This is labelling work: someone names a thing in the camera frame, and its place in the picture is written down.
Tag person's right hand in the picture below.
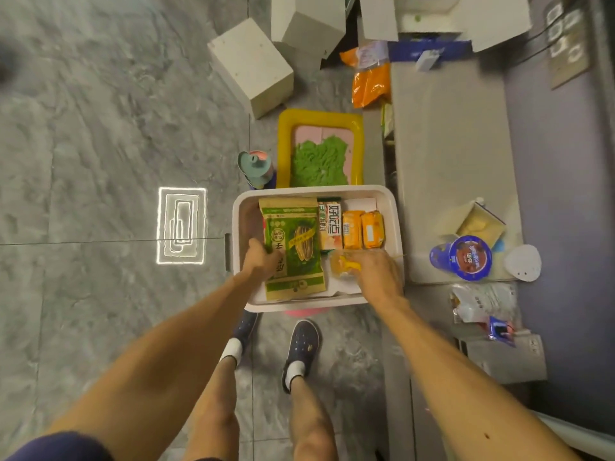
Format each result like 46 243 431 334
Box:
341 248 406 311

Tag person's left hand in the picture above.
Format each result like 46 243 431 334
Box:
242 237 284 284

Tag small yellow snack pack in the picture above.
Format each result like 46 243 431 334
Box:
329 252 362 279

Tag green seed snack bag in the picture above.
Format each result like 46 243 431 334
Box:
258 196 327 303

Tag green-edged biscuit snack box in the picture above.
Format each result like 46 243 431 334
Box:
316 200 343 251

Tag orange snack bag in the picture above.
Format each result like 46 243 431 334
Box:
340 40 393 109

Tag person's left forearm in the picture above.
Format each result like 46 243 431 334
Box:
47 273 263 447

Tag person's right forearm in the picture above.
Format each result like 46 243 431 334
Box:
379 297 582 461

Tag person's left shoe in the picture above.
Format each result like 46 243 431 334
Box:
220 309 260 368

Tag person's shoe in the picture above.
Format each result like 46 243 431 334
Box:
220 309 260 368
281 319 322 394

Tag person's right shoe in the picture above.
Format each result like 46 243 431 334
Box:
281 319 322 394

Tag person's left leg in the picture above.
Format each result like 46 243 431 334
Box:
182 357 241 461

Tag person's leg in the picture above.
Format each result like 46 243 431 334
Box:
288 376 340 461
182 357 241 461

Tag person's right leg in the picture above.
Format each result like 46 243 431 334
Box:
288 376 340 461

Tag white storage basket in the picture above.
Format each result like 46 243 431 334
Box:
224 184 406 314

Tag blue round tub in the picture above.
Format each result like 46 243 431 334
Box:
429 234 493 282

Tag teal toy bucket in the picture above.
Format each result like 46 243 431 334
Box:
237 149 275 190

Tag white left sock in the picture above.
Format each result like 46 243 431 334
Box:
220 338 243 368

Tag white sock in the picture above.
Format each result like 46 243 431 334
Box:
284 360 307 391
220 338 243 368

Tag white plastic packet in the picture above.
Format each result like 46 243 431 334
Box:
449 282 520 327

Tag yellow inflatable tray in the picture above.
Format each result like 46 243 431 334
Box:
276 108 365 189

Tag white right sock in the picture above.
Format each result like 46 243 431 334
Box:
284 360 307 391

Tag tan paper box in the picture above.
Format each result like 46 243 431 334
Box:
454 197 507 250

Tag green play sand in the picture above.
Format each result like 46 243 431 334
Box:
290 134 350 188

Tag small purple wrapper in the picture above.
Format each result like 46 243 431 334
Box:
486 316 516 346

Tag grey television cabinet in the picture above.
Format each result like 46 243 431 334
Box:
382 52 548 461

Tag white lidded cup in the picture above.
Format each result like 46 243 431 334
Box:
503 244 543 283

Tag grey flat packet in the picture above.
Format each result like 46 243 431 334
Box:
459 330 548 385

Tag dark blue shorts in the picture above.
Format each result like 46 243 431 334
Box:
4 430 114 461

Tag open white cardboard box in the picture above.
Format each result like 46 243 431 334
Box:
357 0 533 63

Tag wall power outlet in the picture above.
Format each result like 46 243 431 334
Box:
545 0 592 90

